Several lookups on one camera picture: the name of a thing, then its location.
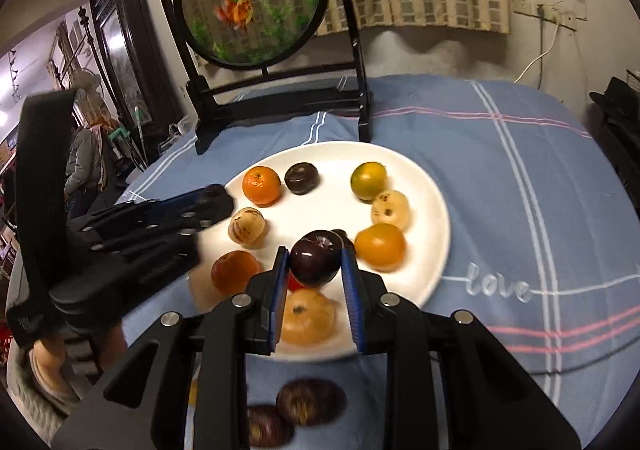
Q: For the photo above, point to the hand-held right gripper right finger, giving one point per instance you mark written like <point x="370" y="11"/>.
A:
<point x="351" y="305"/>

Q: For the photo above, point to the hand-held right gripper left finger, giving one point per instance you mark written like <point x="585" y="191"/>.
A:
<point x="280" y="302"/>

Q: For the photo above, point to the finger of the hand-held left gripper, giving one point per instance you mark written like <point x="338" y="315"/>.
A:
<point x="200" y="205"/>
<point x="160" y="260"/>

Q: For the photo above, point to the red cherry tomato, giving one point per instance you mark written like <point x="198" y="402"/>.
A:
<point x="294" y="283"/>

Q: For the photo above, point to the beige longan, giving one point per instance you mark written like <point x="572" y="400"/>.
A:
<point x="246" y="226"/>
<point x="390" y="209"/>
<point x="307" y="317"/>

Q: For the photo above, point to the orange tangerine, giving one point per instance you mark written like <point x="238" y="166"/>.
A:
<point x="235" y="272"/>
<point x="261" y="186"/>

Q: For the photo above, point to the dark purple plum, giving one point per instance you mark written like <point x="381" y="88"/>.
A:
<point x="315" y="257"/>

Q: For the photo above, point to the small dark plum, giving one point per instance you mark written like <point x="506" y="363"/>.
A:
<point x="347" y="237"/>
<point x="270" y="425"/>

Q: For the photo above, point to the white oval plate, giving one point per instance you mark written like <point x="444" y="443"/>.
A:
<point x="320" y="210"/>

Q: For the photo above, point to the wrinkled brown chestnut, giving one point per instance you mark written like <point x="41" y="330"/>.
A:
<point x="311" y="400"/>

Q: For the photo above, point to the green tangerine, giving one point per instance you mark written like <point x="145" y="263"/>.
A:
<point x="368" y="180"/>

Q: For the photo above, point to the person's left forearm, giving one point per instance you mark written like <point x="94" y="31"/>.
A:
<point x="30" y="400"/>

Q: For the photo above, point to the person's left hand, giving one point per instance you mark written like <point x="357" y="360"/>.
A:
<point x="50" y="360"/>

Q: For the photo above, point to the orange kumquat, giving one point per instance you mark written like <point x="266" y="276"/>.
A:
<point x="380" y="247"/>

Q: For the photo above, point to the clear plastic bag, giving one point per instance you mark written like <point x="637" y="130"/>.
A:
<point x="180" y="125"/>

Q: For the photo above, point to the dark brown chestnut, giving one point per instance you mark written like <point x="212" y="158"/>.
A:
<point x="302" y="178"/>

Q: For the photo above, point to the white standing fan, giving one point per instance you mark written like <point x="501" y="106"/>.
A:
<point x="85" y="79"/>

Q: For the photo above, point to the blue striped tablecloth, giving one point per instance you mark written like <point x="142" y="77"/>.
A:
<point x="500" y="180"/>

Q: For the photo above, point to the black hat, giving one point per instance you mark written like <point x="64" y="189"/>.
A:
<point x="617" y="95"/>

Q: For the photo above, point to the green plastic bracket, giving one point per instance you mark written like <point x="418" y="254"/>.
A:
<point x="120" y="134"/>

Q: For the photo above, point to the dark carved wooden frame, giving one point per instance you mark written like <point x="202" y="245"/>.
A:
<point x="120" y="60"/>

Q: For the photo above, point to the white wall socket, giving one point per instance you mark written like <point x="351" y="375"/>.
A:
<point x="570" y="20"/>
<point x="550" y="13"/>
<point x="522" y="4"/>

